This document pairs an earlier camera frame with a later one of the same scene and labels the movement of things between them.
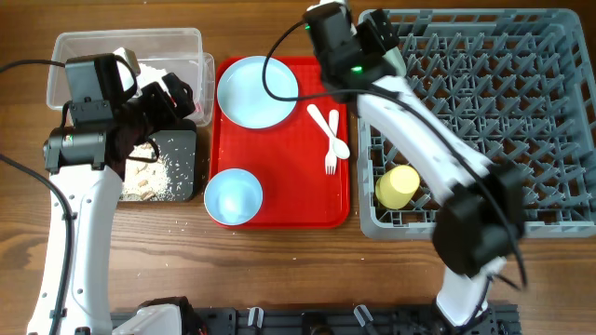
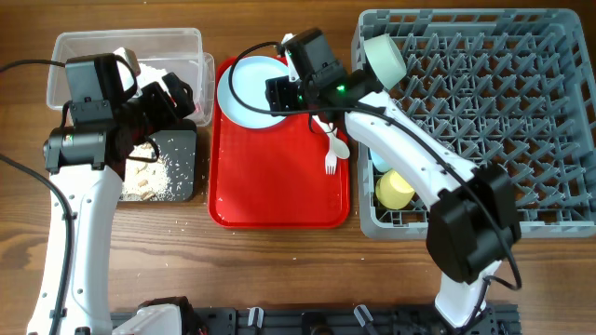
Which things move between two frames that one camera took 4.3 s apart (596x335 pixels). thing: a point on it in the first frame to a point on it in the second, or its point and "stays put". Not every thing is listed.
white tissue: (148, 74) stays put
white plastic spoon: (340, 147) stays put
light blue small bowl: (233, 196) to (379, 163)
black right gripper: (365, 34) to (279, 93)
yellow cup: (395, 188) stays put
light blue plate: (244, 99) stays put
